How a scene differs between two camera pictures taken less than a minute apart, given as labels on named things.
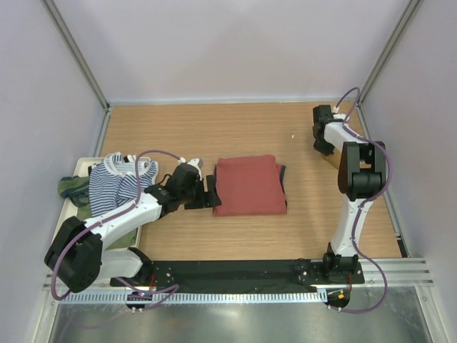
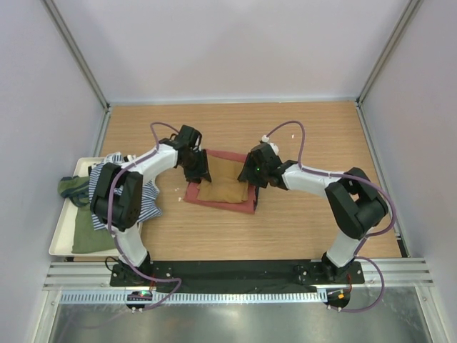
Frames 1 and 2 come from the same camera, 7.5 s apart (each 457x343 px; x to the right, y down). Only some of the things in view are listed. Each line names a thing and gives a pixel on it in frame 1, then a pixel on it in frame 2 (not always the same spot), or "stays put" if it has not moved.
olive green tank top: x=76 y=189 stays put
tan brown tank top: x=323 y=166 → x=225 y=186
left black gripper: x=200 y=202 → x=202 y=170
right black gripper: x=324 y=150 → x=247 y=174
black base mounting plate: x=174 y=276 stays put
